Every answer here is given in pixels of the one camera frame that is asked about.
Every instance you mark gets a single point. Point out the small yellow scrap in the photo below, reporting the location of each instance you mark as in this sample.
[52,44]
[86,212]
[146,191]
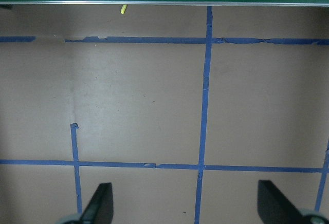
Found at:
[123,8]

